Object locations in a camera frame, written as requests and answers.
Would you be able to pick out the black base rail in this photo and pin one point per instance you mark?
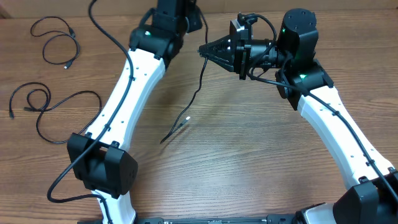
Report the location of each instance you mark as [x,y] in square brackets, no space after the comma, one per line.
[214,220]

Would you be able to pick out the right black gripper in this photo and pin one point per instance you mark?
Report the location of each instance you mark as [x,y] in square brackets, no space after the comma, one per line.
[241,52]

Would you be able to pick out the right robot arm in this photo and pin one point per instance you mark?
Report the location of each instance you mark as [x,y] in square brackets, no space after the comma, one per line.
[369,178]

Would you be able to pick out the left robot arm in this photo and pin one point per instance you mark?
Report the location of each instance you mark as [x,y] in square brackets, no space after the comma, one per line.
[100,157]

